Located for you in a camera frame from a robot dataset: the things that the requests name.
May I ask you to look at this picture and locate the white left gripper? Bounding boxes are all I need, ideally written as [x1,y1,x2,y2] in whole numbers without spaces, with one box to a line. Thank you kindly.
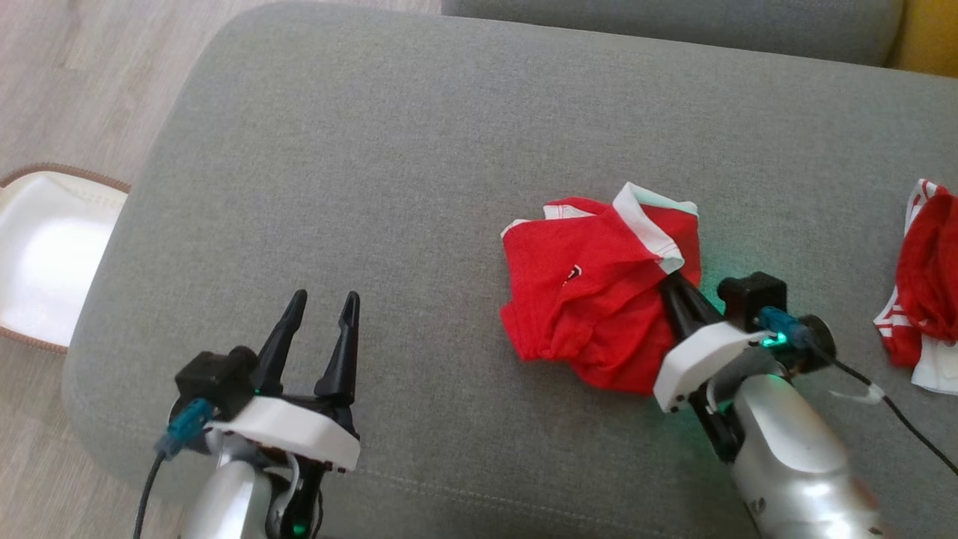
[204,290,361,539]

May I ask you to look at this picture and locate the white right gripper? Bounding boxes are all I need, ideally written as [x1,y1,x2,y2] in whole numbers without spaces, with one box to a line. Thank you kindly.
[653,271,772,465]

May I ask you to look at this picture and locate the red shorts with number print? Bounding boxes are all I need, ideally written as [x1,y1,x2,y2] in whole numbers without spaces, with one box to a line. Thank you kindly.
[499,182,703,396]

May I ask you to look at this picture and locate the red and white jersey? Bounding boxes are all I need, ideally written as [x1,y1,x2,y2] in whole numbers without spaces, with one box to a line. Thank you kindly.
[873,178,958,395]

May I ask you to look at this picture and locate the large grey sofa seat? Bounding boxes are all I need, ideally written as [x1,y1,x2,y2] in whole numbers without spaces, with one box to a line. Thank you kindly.
[61,0,958,539]

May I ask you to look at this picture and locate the white laundry basket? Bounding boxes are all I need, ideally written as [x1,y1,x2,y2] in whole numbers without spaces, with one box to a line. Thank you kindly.
[0,163,132,354]

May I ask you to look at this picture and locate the grey sofa seat cushion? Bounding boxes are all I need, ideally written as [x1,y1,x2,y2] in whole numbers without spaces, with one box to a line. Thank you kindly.
[442,0,906,68]

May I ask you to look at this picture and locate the yellow sofa backrest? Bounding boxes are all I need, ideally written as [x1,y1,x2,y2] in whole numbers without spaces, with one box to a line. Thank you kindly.
[891,0,958,78]

